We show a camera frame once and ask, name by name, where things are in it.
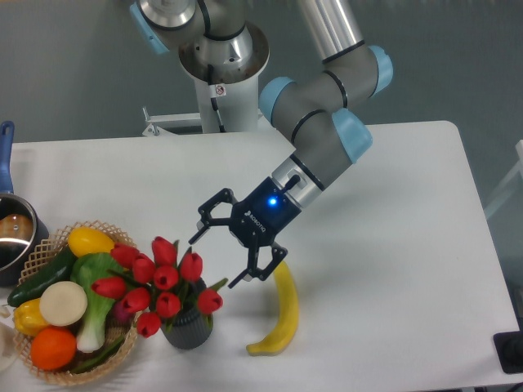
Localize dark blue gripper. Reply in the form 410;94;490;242
187;176;306;289

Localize red tulip bouquet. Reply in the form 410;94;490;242
91;236;227;338

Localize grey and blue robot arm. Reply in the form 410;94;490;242
130;1;393;280

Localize dark grey ribbed vase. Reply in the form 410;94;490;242
161;278;213;350

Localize yellow banana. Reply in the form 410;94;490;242
246;261;300;356

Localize purple sweet potato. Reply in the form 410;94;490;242
112;301;134;323

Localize yellow squash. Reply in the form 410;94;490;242
67;226;115;257

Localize green bean pods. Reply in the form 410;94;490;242
70;335;125;374

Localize green bok choy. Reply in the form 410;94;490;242
70;252;123;353

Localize dark green cucumber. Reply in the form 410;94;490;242
7;246;77;308

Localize round beige bun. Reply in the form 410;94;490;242
39;281;87;327

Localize woven wicker basket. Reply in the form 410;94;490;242
13;220;137;386

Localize orange fruit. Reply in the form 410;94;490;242
30;326;77;371

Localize yellow bell pepper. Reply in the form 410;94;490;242
13;298;49;336

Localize white garlic piece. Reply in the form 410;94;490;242
0;305;11;319

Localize black device at edge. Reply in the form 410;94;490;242
493;331;522;374

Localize white metal base frame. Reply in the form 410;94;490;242
142;107;263;136

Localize black pedestal cable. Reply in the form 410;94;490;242
206;64;226;133

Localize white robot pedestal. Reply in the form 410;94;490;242
179;22;270;127

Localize blue handled saucepan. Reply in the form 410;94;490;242
1;121;49;287

